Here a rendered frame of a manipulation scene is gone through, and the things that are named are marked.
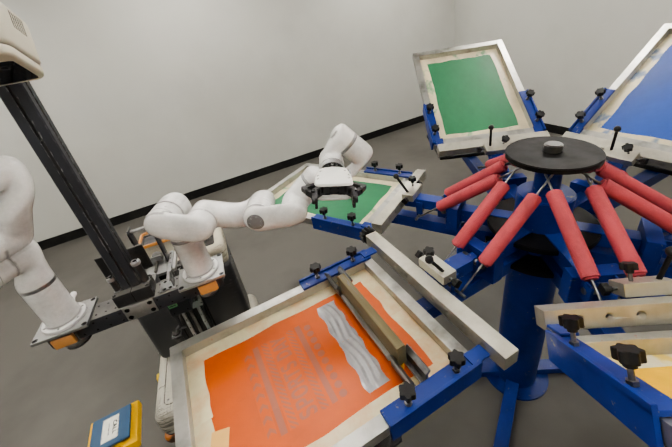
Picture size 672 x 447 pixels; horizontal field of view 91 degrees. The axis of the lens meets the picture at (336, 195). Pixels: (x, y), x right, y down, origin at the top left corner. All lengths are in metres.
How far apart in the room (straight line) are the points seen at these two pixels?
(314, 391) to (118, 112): 3.96
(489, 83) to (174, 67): 3.41
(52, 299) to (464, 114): 2.07
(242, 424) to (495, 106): 1.99
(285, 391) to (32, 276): 0.82
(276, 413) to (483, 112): 1.85
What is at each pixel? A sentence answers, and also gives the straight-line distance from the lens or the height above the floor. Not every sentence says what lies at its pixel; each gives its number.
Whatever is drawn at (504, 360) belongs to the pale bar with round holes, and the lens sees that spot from 1.05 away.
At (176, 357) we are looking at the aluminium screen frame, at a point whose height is 0.99.
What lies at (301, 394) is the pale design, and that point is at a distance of 1.10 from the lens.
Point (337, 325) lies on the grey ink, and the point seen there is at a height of 0.96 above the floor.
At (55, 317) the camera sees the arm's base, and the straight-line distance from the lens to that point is 1.41.
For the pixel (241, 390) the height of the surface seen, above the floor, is 0.95.
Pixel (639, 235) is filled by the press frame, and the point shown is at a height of 1.02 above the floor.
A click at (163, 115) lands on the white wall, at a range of 4.54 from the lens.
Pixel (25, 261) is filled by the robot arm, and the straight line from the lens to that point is 1.32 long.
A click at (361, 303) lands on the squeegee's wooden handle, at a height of 1.06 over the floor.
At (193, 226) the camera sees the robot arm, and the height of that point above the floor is 1.39.
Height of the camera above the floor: 1.88
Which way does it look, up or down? 29 degrees down
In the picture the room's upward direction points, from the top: 10 degrees counter-clockwise
